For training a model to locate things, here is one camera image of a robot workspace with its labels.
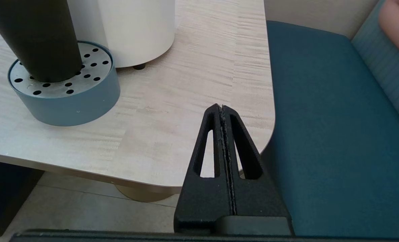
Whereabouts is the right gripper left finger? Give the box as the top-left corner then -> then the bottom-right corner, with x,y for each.
174,104 -> 236,235

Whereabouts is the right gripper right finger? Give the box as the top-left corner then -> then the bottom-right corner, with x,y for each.
222,106 -> 291,219

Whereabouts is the black plastic cup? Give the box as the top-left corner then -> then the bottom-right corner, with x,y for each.
0,0 -> 83,83

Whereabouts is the teal upholstered bench sofa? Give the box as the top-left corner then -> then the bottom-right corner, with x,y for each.
262,0 -> 399,239

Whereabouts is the large round drip tray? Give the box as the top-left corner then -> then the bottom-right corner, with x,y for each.
7,41 -> 121,127

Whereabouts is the large tea drink dispenser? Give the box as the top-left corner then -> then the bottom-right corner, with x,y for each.
67,0 -> 176,70

